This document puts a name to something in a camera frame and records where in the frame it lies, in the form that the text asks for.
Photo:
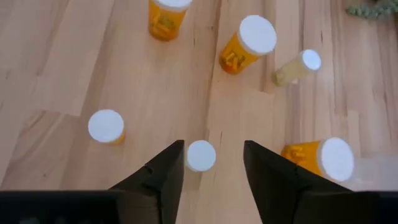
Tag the small pale yellow pill bottle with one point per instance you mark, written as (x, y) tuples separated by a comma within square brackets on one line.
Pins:
[(292, 70), (201, 155)]

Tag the potted green succulent plant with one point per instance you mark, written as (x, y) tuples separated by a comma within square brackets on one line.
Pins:
[(370, 11)]

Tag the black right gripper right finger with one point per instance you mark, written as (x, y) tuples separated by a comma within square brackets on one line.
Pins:
[(270, 186)]

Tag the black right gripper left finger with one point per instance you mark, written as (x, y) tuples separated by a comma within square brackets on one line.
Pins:
[(161, 186)]

